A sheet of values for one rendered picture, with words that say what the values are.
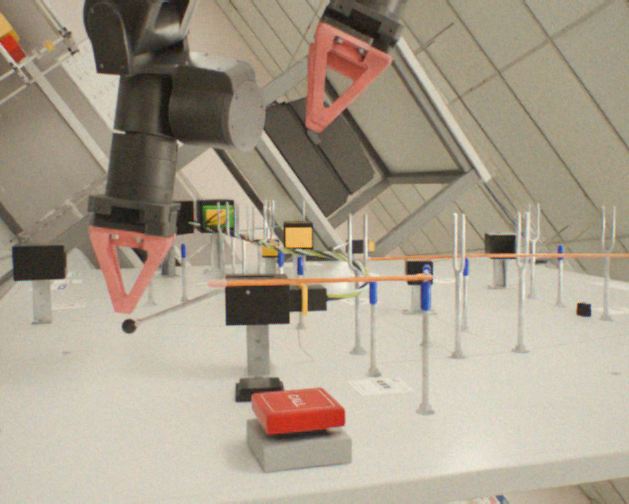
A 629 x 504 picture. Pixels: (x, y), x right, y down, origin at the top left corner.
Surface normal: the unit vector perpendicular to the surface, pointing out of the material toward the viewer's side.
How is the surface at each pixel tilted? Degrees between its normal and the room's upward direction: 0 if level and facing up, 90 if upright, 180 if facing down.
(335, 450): 90
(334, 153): 90
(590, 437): 54
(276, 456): 90
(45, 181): 90
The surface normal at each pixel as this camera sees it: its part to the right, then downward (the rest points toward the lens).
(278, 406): -0.01, -1.00
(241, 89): 0.90, 0.16
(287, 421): 0.27, 0.07
